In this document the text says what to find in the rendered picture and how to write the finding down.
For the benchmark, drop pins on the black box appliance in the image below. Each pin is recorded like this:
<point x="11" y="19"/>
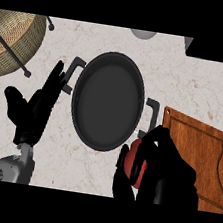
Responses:
<point x="215" y="50"/>

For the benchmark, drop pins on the pale grey round object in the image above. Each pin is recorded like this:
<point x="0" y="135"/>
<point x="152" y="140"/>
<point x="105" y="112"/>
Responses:
<point x="143" y="34"/>

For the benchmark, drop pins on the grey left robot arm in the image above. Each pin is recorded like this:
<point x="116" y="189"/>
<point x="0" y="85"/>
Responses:
<point x="14" y="168"/>

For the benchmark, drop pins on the woven wicker basket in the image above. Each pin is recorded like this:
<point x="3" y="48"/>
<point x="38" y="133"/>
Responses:
<point x="14" y="43"/>

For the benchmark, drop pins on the brown wooden cutting board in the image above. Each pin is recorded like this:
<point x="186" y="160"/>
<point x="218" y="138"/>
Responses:
<point x="199" y="157"/>

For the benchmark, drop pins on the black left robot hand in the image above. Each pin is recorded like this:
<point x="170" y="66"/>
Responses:
<point x="36" y="112"/>

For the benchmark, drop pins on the red bell pepper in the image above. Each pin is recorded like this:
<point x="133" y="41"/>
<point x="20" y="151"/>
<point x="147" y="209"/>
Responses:
<point x="132" y="168"/>

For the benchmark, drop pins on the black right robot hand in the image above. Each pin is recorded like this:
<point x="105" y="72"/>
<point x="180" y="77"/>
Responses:
<point x="168" y="172"/>

